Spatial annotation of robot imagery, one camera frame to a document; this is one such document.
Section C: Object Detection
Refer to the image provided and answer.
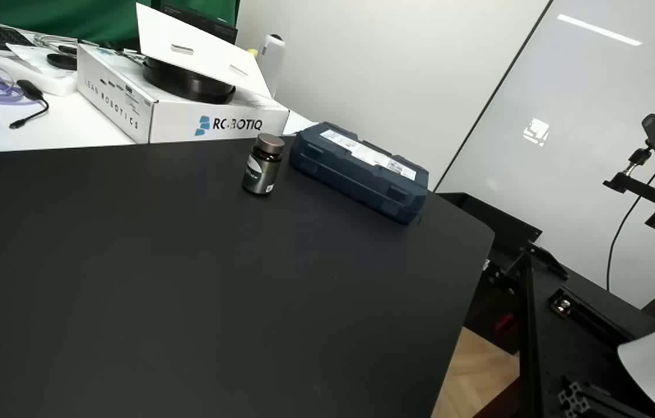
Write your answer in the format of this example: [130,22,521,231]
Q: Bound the small dark labelled jar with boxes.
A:
[240,132,289,199]

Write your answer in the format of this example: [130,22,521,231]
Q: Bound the dark blue plastic case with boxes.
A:
[289,119,433,228]

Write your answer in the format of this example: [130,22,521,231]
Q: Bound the white Robotiq cardboard box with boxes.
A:
[74,41,293,146]

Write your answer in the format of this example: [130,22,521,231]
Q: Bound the black round spool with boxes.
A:
[142,56,240,108]

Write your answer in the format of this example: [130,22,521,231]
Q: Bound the black computer mouse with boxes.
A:
[44,50,80,73]

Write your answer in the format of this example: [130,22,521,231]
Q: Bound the green backdrop cloth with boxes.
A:
[0,0,241,51]

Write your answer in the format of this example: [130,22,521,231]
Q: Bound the black metal table frame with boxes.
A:
[434,190,655,418]

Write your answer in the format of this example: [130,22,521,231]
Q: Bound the black camera cable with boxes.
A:
[604,146,655,295]

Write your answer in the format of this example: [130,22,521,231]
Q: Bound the black adapter cable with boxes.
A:
[8,76,53,132]

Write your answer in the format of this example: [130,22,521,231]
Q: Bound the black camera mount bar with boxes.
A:
[601,170,655,252]

